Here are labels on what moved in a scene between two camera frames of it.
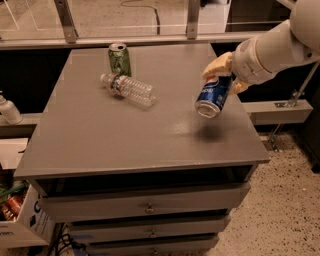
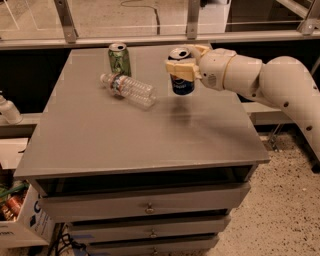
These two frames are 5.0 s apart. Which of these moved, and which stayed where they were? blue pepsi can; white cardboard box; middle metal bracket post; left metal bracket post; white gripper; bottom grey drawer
Moved: blue pepsi can; white gripper
Stayed: middle metal bracket post; bottom grey drawer; white cardboard box; left metal bracket post
